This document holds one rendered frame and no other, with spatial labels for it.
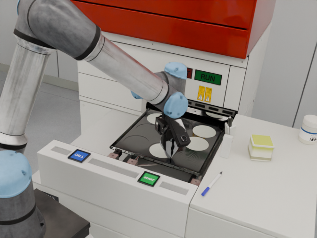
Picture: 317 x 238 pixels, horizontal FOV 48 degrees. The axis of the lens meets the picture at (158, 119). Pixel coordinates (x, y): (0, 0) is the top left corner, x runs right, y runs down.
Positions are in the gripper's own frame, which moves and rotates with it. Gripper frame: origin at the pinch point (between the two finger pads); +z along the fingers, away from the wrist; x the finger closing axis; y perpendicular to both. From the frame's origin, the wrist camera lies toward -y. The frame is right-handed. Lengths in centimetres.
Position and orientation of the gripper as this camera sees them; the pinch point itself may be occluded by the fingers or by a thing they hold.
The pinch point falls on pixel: (171, 156)
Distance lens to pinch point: 134.6
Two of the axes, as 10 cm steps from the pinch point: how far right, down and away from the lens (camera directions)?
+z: -0.7, 8.7, 5.0
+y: -5.0, -4.6, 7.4
